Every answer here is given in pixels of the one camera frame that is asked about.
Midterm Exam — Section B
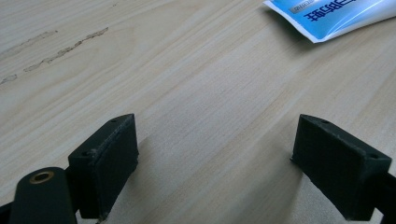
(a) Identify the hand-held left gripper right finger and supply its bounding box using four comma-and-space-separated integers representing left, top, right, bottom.
290, 114, 393, 222

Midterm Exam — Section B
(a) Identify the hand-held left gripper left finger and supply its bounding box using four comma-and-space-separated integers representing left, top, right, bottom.
67, 113, 140, 222

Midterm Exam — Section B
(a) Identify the blue and white tube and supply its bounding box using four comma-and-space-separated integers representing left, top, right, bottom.
262, 0, 396, 44

